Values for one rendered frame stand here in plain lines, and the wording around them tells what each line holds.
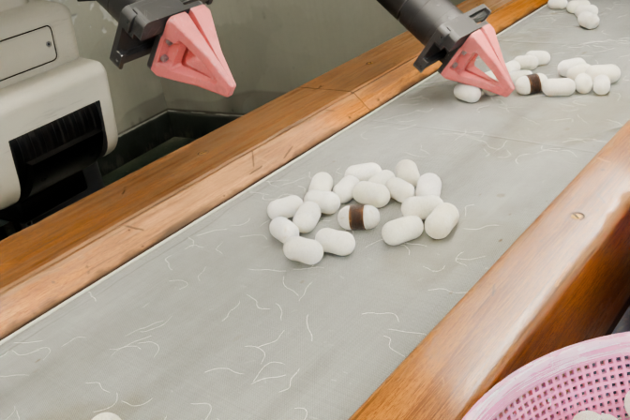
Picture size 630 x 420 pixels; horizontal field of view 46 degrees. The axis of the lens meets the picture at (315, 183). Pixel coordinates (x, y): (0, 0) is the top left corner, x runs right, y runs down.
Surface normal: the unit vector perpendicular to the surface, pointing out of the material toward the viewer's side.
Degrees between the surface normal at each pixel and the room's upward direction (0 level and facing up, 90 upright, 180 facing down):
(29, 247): 0
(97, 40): 90
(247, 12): 90
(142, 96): 89
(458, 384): 0
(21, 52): 98
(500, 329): 0
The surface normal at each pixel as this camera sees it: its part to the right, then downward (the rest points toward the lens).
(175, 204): 0.43, -0.54
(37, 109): 0.84, 0.23
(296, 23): -0.55, 0.42
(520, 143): -0.16, -0.90
